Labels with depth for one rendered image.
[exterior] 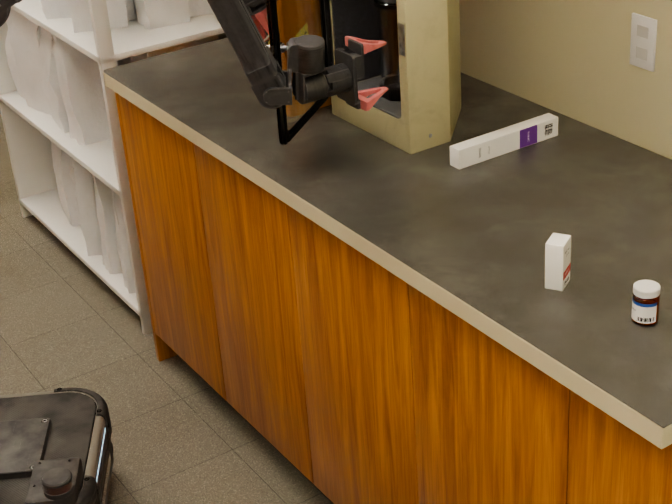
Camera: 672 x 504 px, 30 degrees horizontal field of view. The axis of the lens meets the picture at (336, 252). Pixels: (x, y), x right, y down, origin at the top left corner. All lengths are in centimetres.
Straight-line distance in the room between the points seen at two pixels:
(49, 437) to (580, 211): 146
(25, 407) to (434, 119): 132
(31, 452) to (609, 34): 166
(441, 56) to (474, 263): 59
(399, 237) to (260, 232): 57
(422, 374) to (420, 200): 36
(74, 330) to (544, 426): 222
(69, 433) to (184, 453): 40
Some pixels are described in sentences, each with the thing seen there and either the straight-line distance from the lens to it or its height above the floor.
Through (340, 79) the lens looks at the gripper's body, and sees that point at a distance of 246.
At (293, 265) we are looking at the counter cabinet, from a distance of 280.
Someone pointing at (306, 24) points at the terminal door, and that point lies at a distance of 281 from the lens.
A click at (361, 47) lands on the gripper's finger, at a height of 126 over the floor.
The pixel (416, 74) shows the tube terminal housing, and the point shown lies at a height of 112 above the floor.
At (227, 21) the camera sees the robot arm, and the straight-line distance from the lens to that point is 237.
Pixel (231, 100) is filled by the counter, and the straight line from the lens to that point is 315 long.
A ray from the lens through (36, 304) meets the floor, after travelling 431.
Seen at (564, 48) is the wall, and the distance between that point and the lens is 295.
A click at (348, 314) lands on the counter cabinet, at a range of 265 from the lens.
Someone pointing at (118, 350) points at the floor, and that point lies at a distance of 397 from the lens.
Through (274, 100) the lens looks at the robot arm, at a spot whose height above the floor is 119.
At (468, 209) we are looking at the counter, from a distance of 251.
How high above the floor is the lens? 206
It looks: 28 degrees down
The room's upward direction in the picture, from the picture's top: 4 degrees counter-clockwise
